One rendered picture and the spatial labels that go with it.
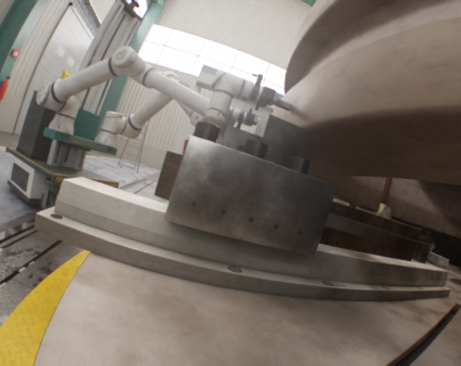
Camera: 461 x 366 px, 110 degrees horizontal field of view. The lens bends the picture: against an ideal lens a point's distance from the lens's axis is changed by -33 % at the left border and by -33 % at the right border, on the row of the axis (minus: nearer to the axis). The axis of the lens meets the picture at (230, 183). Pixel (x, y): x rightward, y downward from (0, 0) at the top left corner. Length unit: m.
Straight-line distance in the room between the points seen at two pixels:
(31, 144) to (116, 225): 1.46
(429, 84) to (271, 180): 0.46
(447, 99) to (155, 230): 0.78
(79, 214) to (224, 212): 0.41
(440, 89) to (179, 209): 0.66
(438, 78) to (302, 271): 0.69
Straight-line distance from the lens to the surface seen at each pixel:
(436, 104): 0.57
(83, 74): 1.41
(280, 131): 0.76
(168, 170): 1.92
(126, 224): 0.69
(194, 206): 0.58
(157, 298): 0.55
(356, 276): 1.01
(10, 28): 7.73
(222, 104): 0.96
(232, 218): 0.60
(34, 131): 2.05
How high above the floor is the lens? 0.60
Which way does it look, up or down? level
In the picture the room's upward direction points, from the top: 17 degrees clockwise
